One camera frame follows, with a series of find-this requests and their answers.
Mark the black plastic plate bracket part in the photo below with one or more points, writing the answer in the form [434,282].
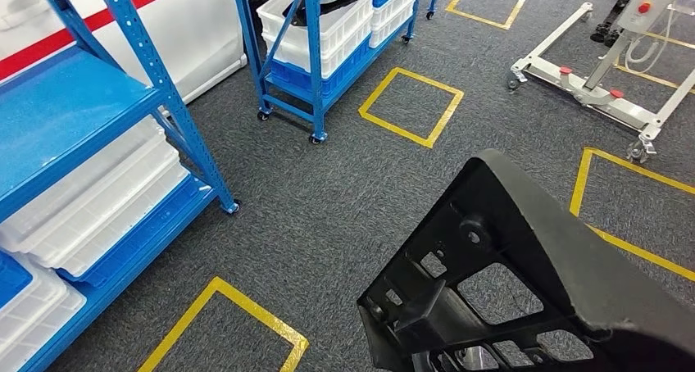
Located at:
[570,250]

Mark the blue shelf rack on casters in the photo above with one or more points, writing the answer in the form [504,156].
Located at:
[314,60]

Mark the large blue steel shelf rack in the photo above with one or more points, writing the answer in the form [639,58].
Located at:
[65,103]

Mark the yellow floor tape square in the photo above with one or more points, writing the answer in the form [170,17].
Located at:
[377,91]
[260,311]

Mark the white car with red stripe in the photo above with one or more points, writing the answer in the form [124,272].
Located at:
[179,27]

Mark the black metal stand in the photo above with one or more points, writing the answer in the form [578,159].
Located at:
[611,25]

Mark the grey control box red button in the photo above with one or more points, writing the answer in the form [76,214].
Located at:
[651,0]

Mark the white mobile hoist frame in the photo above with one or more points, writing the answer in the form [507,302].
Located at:
[592,95]

